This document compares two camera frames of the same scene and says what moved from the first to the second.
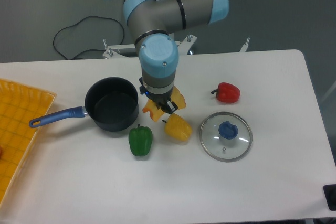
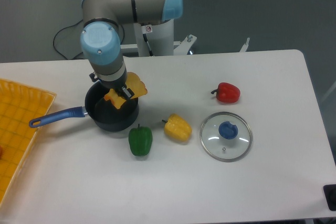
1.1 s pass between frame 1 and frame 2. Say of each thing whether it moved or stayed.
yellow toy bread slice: moved
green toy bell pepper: stayed
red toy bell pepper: stayed
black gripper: moved
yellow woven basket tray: stayed
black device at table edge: stayed
